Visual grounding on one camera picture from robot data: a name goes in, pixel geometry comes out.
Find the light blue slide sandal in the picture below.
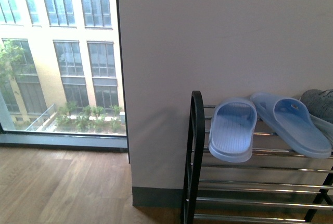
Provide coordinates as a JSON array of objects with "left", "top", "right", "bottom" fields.
[
  {"left": 250, "top": 92, "right": 331, "bottom": 159},
  {"left": 208, "top": 97, "right": 257, "bottom": 163}
]

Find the grey knit sneaker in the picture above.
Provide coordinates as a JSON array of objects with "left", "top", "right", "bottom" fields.
[{"left": 300, "top": 89, "right": 332, "bottom": 145}]

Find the black metal shoe rack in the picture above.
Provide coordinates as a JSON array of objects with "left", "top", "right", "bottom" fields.
[{"left": 181, "top": 91, "right": 332, "bottom": 223}]

